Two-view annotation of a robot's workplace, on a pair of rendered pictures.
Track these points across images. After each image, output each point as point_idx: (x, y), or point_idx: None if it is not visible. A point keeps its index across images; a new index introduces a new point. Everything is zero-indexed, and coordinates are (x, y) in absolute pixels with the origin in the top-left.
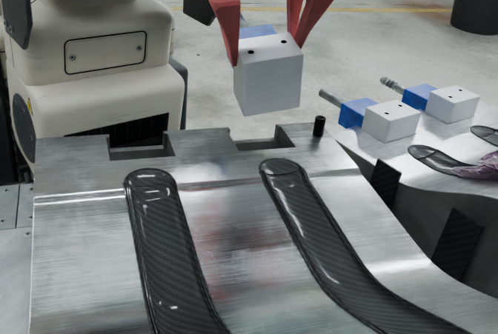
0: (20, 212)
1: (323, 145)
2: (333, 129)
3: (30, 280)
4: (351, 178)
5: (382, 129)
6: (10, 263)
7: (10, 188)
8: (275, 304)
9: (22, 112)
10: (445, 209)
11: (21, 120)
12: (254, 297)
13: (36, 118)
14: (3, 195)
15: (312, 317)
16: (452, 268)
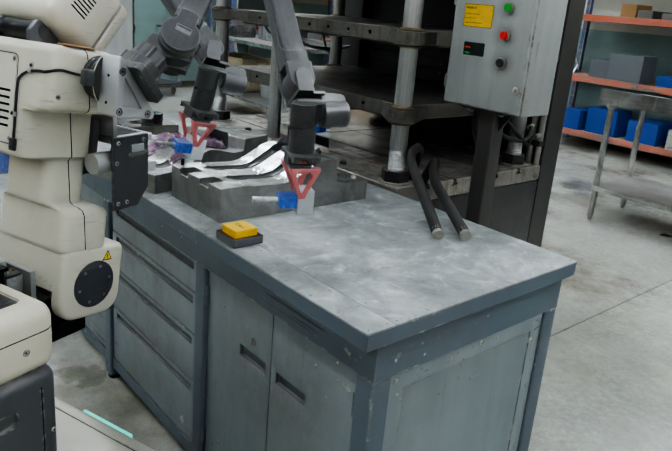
0: (216, 227)
1: (189, 164)
2: None
3: (246, 220)
4: (204, 163)
5: (154, 165)
6: None
7: (203, 231)
8: (262, 168)
9: (98, 269)
10: None
11: (93, 279)
12: (261, 170)
13: (116, 255)
14: (208, 231)
15: (266, 163)
16: None
